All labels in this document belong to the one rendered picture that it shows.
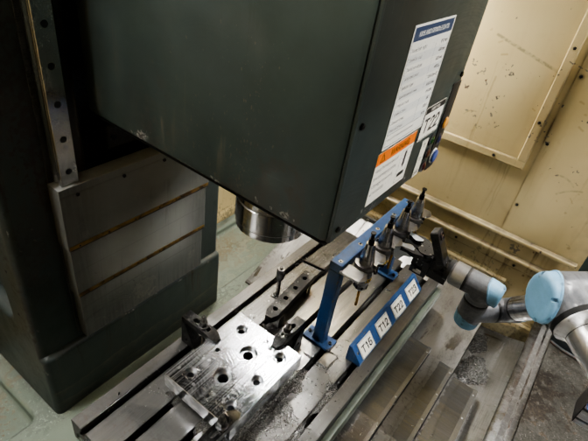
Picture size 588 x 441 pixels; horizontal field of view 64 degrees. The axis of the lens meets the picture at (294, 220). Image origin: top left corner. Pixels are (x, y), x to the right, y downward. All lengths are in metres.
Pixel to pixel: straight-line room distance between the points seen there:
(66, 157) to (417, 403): 1.26
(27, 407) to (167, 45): 1.26
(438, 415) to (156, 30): 1.39
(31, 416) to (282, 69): 1.38
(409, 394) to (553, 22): 1.24
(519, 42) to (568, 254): 0.75
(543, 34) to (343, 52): 1.13
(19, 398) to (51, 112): 1.01
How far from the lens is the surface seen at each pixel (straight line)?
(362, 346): 1.49
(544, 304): 1.16
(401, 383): 1.69
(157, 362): 1.44
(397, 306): 1.65
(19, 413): 1.82
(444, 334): 1.93
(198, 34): 0.83
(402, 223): 1.46
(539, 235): 1.91
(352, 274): 1.28
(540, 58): 1.73
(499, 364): 2.05
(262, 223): 0.93
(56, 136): 1.13
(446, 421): 1.71
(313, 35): 0.68
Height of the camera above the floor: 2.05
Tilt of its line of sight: 36 degrees down
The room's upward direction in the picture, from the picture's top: 10 degrees clockwise
